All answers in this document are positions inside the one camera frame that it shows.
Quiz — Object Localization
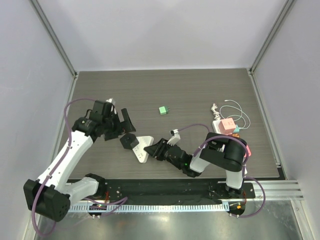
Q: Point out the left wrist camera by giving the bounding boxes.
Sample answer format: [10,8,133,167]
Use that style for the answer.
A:
[105,98,117,114]

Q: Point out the green USB charger plug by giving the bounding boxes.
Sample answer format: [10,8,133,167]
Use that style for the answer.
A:
[158,106,170,116]

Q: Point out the teal small charger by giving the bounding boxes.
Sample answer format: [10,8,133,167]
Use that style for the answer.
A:
[233,125,242,134]

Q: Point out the pink cube adapter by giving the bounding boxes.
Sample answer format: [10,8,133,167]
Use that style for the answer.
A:
[218,118,236,135]

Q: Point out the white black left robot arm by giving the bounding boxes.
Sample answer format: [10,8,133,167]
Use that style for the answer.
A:
[23,98,136,222]

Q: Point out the aluminium frame post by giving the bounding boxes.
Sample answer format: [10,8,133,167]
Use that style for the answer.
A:
[248,0,297,75]
[29,0,77,78]

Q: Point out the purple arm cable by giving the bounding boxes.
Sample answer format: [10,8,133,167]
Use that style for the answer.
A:
[177,124,266,218]
[31,98,128,237]

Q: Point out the white power strip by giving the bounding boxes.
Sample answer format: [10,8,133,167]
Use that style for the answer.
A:
[212,120,226,135]

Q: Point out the white perforated cable duct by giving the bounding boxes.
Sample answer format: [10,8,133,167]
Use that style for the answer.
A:
[68,202,229,214]

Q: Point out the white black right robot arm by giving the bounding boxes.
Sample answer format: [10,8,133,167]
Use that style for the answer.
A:
[144,132,249,198]

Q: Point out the brown cube adapter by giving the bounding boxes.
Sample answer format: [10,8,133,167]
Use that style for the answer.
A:
[232,133,240,138]

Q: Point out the aluminium right frame post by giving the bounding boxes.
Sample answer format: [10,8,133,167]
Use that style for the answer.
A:
[248,0,297,75]

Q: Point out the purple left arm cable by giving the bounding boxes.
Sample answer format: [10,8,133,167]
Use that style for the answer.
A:
[31,98,128,237]

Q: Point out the white triangular power socket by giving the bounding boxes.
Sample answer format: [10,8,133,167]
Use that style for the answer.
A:
[132,136,154,164]

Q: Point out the aluminium front frame rail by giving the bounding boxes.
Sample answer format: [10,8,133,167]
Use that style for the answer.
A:
[29,180,305,204]

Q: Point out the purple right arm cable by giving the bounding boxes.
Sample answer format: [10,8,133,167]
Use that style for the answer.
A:
[177,124,266,218]

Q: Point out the white charging cable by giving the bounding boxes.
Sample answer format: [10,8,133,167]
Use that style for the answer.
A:
[218,99,252,131]

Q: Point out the black cube socket adapter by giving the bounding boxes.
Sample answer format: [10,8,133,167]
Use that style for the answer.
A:
[120,133,139,150]

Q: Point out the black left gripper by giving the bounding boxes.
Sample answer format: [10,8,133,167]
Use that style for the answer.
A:
[102,108,135,141]

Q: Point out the aluminium left frame post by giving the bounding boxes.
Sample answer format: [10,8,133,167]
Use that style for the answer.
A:
[29,0,77,78]

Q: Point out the pink small plug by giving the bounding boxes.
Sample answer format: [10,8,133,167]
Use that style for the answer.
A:
[244,145,252,158]

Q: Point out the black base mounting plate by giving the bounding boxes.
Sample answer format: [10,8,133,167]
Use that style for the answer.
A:
[74,177,256,201]

